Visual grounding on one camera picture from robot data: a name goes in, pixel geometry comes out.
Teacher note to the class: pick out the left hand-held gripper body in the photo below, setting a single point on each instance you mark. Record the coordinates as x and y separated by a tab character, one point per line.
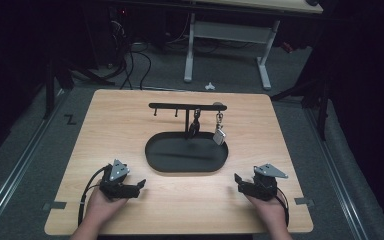
118	188

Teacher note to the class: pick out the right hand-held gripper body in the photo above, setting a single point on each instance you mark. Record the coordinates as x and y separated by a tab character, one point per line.
263	186

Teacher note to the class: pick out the silver key fob with clasp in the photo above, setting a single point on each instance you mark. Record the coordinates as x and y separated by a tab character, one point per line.
219	136

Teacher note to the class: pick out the black key rack with tray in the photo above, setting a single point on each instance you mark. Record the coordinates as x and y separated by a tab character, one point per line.
180	153

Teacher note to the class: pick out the black car key fob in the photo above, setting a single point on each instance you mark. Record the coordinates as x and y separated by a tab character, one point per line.
194	126

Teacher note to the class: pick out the person's left hand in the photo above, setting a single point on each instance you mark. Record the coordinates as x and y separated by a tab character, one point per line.
105	208

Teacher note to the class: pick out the person's right hand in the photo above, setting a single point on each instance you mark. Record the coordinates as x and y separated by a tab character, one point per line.
270	211

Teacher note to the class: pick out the grey tape strip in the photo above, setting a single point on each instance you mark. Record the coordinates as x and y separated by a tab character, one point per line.
304	201
55	205

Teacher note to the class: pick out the black metal stand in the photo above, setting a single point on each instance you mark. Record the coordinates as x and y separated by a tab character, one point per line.
321	110
49	90

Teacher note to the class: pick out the small white floor object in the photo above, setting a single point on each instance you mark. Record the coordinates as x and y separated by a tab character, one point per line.
209	87

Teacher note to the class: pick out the small red object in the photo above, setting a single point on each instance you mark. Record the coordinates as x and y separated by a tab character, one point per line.
287	47

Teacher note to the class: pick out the metal floor rail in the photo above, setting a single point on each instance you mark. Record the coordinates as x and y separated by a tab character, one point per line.
336	173
13	173

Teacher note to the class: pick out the white metal frame desk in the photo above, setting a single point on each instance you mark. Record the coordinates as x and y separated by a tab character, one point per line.
228	33

